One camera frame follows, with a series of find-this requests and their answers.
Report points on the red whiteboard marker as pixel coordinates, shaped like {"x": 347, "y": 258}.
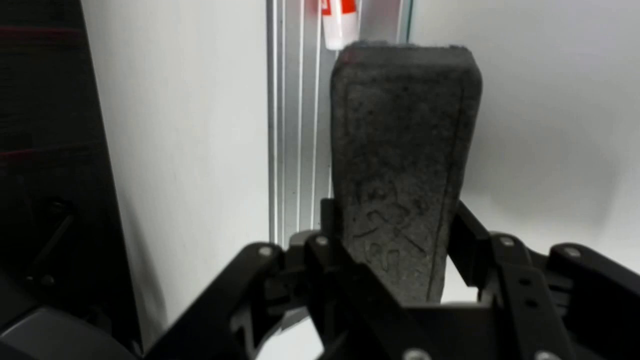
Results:
{"x": 340, "y": 27}

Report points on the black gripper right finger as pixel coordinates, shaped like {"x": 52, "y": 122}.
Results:
{"x": 546, "y": 292}

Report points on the dark grey felt eraser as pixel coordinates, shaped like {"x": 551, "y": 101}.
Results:
{"x": 402, "y": 167}

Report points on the grey metal marker tray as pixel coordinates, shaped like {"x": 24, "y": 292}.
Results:
{"x": 292, "y": 132}

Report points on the black monitor screen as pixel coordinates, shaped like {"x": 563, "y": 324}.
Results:
{"x": 47, "y": 101}

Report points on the large white whiteboard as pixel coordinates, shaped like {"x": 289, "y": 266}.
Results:
{"x": 187, "y": 132}

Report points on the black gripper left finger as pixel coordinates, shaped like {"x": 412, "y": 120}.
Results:
{"x": 267, "y": 301}

